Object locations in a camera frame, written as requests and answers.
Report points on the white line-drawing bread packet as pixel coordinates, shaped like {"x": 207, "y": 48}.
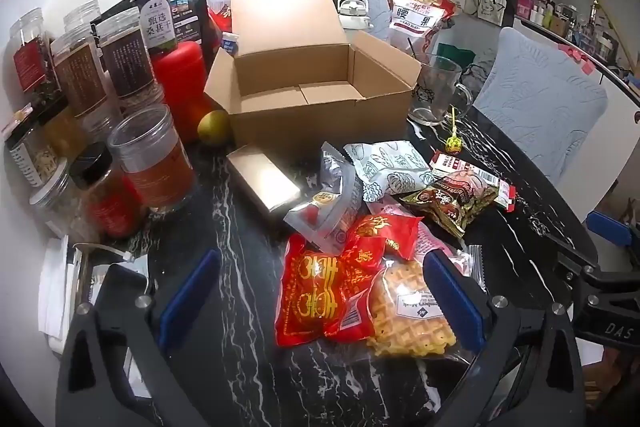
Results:
{"x": 390, "y": 167}

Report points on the pink snack packet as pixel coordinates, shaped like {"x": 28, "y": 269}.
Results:
{"x": 431, "y": 232}

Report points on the black-lidded red sauce bottle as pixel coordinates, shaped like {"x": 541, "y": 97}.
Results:
{"x": 107, "y": 207}

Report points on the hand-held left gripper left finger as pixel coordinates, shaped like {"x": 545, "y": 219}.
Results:
{"x": 190, "y": 294}

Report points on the small white blue bottle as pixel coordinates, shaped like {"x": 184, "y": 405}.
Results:
{"x": 230, "y": 43}

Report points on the clear waffle packet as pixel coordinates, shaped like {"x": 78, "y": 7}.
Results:
{"x": 400, "y": 307}

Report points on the yellow lollipop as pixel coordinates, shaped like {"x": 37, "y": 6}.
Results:
{"x": 453, "y": 143}

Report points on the yellow pear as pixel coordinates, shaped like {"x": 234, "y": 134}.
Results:
{"x": 212, "y": 127}

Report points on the green brown snack packet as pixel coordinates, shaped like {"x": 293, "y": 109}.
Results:
{"x": 450, "y": 207}

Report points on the green shopping bag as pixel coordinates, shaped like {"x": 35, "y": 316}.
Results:
{"x": 456, "y": 55}

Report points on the row of small cosmetic bottles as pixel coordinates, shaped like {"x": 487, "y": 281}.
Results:
{"x": 575, "y": 19}

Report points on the cluster of clear food jars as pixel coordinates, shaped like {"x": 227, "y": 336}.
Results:
{"x": 80, "y": 67}

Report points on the gold rectangular box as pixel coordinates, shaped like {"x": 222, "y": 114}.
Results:
{"x": 262, "y": 179}

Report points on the clear silver snack packet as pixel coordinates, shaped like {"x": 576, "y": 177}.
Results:
{"x": 325, "y": 197}

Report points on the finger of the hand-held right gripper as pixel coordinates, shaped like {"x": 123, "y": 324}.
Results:
{"x": 607, "y": 228}
{"x": 570, "y": 254}

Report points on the small red gold-print snack packet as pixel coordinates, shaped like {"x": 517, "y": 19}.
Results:
{"x": 380, "y": 232}

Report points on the red white nut bag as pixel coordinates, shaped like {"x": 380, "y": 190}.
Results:
{"x": 417, "y": 22}

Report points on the long red white snack packet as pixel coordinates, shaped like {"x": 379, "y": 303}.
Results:
{"x": 450, "y": 164}

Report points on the red patterned box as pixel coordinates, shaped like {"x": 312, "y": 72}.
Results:
{"x": 217, "y": 24}

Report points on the stack of white paper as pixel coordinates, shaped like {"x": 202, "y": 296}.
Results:
{"x": 52, "y": 287}

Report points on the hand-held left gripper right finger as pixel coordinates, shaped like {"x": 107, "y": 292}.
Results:
{"x": 452, "y": 302}

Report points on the black foil bag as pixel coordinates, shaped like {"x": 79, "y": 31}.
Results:
{"x": 187, "y": 7}

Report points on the red plastic canister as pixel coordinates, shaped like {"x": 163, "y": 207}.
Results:
{"x": 180, "y": 77}

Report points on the brown cardboard box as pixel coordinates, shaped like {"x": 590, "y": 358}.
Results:
{"x": 310, "y": 122}

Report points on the clear glass mug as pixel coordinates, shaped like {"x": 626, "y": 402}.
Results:
{"x": 430, "y": 97}

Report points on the large red gold-print snack packet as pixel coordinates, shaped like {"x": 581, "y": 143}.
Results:
{"x": 310, "y": 292}

